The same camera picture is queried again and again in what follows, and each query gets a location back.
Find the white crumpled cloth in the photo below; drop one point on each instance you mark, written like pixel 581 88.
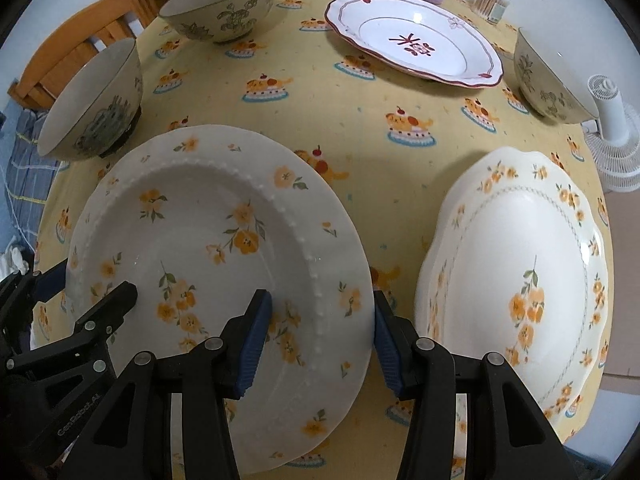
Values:
pixel 12 260

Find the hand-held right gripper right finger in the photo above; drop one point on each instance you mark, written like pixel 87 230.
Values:
pixel 387 352

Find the grey floral ceramic bowl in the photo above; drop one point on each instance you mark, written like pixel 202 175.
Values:
pixel 537 75
pixel 85 100
pixel 220 15

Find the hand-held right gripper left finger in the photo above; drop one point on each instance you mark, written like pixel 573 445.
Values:
pixel 254 347

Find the white desk fan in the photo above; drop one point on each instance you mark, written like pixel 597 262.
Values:
pixel 615 120

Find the blue plaid cloth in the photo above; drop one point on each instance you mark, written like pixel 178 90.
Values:
pixel 25 170

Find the scalloped orange flower plate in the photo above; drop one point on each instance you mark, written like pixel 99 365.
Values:
pixel 500 260

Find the cotton swab container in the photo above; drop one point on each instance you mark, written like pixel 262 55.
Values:
pixel 492 2

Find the yellow cake print tablecloth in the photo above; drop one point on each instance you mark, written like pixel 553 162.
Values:
pixel 325 125

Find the wooden chair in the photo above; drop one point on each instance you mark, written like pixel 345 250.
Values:
pixel 55 45

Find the beaded rim orange flower plate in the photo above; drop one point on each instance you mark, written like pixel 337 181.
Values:
pixel 200 240

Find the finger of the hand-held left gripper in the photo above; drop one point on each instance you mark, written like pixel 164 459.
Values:
pixel 117 301
pixel 48 282

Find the red rim white plate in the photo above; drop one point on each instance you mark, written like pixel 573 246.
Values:
pixel 400 20

